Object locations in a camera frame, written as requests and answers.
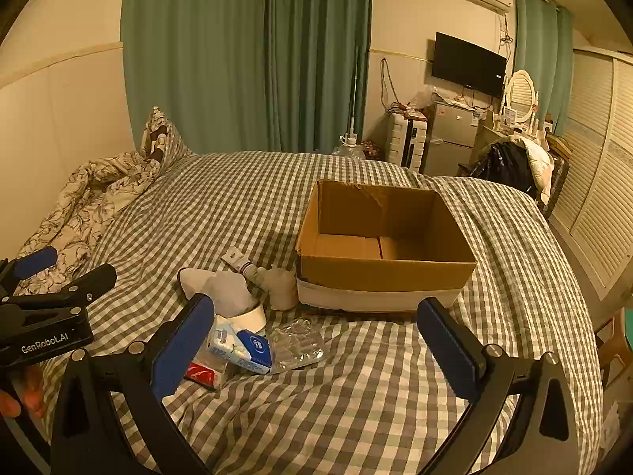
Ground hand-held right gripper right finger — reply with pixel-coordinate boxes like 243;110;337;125
417;297;580;475

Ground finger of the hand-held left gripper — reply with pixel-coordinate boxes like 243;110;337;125
0;263;118;314
0;246;59;298

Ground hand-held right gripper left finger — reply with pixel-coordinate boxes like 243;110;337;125
49;293;216;475

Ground red packet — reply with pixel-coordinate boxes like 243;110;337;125
184;361;221;389

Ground white sock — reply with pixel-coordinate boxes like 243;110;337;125
178;267;258;315

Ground blue label wipes pack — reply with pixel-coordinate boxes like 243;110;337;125
232;329;273;376

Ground white round container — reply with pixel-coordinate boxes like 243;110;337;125
215;302;268;338

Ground brown cardboard box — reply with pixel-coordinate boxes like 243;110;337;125
296;179;478;314

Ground white squeeze tube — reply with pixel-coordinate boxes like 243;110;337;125
221;250;258;278

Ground grey sock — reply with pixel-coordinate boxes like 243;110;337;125
257;266;299;312

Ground person's left hand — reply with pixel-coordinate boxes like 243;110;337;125
0;363;47;419

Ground floral quilt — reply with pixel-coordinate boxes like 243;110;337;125
15;156;161;298

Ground grey checked blanket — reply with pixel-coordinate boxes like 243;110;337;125
15;151;604;475

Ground patterned pillow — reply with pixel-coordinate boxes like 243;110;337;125
140;106;193;164

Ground wooden chair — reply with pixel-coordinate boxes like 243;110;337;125
593;307;633;387

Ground black jacket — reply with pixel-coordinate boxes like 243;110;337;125
477;141;537;194

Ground white jacket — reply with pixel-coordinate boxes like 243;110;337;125
519;137;553;203

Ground silver fridge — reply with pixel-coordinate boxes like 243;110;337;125
424;100;488;176

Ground white suitcase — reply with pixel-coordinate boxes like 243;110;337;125
387;113;428;170

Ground louvred wardrobe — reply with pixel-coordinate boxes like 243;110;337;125
549;47;633;302

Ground clear plastic bag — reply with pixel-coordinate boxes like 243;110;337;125
413;86;443;110

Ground white oval vanity mirror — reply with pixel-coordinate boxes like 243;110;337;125
499;70;540;127

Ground white pole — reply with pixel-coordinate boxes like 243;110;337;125
346;47;359;142

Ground narrow green curtain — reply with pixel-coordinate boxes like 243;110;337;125
514;0;574;134

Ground wall cables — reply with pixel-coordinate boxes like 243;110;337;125
380;58;402;110

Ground black wall television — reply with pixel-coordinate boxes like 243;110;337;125
432;32;508;100

